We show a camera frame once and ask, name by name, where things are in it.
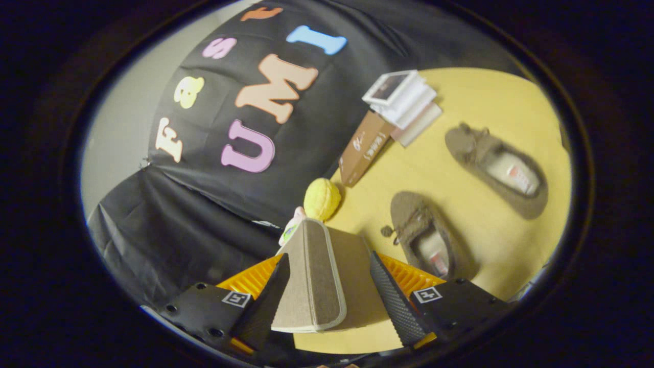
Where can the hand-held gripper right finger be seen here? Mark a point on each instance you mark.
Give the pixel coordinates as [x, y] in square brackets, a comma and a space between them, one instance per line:
[396, 306]

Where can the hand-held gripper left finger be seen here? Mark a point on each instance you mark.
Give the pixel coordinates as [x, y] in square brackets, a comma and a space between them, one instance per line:
[265, 301]

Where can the brown fuzzy slipper shoe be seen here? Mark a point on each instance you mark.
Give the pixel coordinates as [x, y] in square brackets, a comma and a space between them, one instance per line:
[503, 171]
[424, 240]

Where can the pink and green plush toy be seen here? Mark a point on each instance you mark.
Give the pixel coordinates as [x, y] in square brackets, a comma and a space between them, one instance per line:
[291, 230]

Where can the black backdrop cloth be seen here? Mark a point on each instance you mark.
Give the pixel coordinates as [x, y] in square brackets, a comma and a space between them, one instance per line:
[204, 214]

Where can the yellow plush ball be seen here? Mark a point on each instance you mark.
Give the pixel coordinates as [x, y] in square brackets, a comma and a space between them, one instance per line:
[322, 199]

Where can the brown book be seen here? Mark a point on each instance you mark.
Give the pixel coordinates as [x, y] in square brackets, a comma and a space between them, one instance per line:
[365, 148]

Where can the pale pink book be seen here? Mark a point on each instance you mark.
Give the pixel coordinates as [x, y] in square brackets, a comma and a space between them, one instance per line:
[419, 128]

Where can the plain white book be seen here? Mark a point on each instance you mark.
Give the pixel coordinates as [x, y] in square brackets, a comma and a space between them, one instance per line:
[416, 110]

